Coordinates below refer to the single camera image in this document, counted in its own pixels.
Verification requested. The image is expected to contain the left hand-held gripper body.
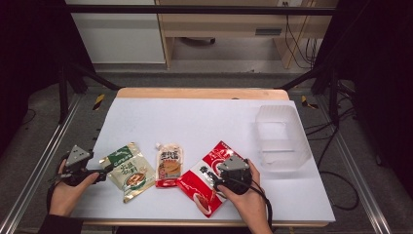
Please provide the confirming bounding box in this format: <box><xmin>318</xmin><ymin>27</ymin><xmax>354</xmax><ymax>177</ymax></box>
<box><xmin>59</xmin><ymin>144</ymin><xmax>100</xmax><ymax>187</ymax></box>

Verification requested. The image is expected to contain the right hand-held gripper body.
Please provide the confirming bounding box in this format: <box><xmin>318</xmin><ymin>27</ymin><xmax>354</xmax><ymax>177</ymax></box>
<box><xmin>212</xmin><ymin>155</ymin><xmax>253</xmax><ymax>196</ymax></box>

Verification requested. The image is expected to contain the red and white sauce packet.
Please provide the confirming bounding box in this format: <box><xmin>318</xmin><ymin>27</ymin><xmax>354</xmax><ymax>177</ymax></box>
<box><xmin>175</xmin><ymin>139</ymin><xmax>244</xmax><ymax>219</ymax></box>

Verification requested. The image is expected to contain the green and gold sauce packet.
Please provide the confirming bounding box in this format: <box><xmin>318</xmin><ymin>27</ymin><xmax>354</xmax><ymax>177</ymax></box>
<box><xmin>98</xmin><ymin>141</ymin><xmax>157</xmax><ymax>205</ymax></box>

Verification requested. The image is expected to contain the beige spout pouch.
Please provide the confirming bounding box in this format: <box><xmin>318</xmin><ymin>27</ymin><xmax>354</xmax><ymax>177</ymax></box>
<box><xmin>154</xmin><ymin>141</ymin><xmax>185</xmax><ymax>189</ymax></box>

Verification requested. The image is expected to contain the clear plastic container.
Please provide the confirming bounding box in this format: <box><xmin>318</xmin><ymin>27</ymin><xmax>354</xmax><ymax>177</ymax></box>
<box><xmin>254</xmin><ymin>103</ymin><xmax>313</xmax><ymax>174</ymax></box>

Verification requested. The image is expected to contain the person's right hand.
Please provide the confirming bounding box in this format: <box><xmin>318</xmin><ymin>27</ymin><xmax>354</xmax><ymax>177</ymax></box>
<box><xmin>215</xmin><ymin>159</ymin><xmax>275</xmax><ymax>230</ymax></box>

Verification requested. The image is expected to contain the person's left hand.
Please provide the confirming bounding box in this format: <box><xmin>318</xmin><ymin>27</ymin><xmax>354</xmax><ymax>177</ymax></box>
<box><xmin>48</xmin><ymin>158</ymin><xmax>100</xmax><ymax>217</ymax></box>

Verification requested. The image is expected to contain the white table sheet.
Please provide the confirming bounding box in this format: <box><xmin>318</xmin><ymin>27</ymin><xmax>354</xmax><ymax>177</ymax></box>
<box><xmin>69</xmin><ymin>97</ymin><xmax>336</xmax><ymax>224</ymax></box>

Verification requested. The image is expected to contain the yellow and black tape strip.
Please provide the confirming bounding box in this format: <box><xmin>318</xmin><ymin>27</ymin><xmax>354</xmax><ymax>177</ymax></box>
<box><xmin>92</xmin><ymin>93</ymin><xmax>107</xmax><ymax>112</ymax></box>
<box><xmin>299</xmin><ymin>95</ymin><xmax>319</xmax><ymax>110</ymax></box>

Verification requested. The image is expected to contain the black metal stand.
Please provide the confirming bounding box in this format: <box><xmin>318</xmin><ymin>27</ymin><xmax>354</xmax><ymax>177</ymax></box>
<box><xmin>57</xmin><ymin>62</ymin><xmax>122</xmax><ymax>125</ymax></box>
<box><xmin>279</xmin><ymin>62</ymin><xmax>341</xmax><ymax>129</ymax></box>

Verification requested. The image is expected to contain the black curtain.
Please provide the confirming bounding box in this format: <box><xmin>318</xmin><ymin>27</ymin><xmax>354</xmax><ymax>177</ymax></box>
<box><xmin>0</xmin><ymin>0</ymin><xmax>95</xmax><ymax>158</ymax></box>
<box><xmin>312</xmin><ymin>0</ymin><xmax>413</xmax><ymax>190</ymax></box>

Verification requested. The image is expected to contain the white cabinet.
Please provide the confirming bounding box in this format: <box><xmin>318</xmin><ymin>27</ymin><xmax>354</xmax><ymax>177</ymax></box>
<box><xmin>64</xmin><ymin>0</ymin><xmax>167</xmax><ymax>65</ymax></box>

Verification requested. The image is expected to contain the black chair base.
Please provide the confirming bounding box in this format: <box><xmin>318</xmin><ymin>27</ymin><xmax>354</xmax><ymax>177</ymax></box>
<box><xmin>179</xmin><ymin>36</ymin><xmax>217</xmax><ymax>46</ymax></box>

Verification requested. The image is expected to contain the grey desk vent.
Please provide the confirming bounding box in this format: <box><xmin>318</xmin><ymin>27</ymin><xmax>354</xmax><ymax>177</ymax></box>
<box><xmin>254</xmin><ymin>27</ymin><xmax>283</xmax><ymax>36</ymax></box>

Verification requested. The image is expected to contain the wooden desk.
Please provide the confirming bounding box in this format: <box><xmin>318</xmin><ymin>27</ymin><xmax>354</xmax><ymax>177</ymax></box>
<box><xmin>155</xmin><ymin>0</ymin><xmax>339</xmax><ymax>70</ymax></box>

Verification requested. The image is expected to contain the aluminium frame rail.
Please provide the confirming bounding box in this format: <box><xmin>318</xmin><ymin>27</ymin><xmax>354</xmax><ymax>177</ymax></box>
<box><xmin>0</xmin><ymin>93</ymin><xmax>83</xmax><ymax>234</ymax></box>
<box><xmin>315</xmin><ymin>95</ymin><xmax>394</xmax><ymax>234</ymax></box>

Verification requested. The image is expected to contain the black floor cable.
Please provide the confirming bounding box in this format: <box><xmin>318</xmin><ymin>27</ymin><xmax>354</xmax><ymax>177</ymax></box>
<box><xmin>316</xmin><ymin>128</ymin><xmax>360</xmax><ymax>212</ymax></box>
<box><xmin>305</xmin><ymin>106</ymin><xmax>357</xmax><ymax>141</ymax></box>

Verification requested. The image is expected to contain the black hanging cable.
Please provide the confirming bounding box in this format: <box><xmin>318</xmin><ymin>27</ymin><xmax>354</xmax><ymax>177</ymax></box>
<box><xmin>282</xmin><ymin>1</ymin><xmax>312</xmax><ymax>66</ymax></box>
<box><xmin>304</xmin><ymin>37</ymin><xmax>320</xmax><ymax>70</ymax></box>

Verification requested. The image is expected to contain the black frame crossbar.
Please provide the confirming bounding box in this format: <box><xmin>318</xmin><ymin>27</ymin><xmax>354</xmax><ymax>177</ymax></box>
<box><xmin>64</xmin><ymin>4</ymin><xmax>337</xmax><ymax>16</ymax></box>

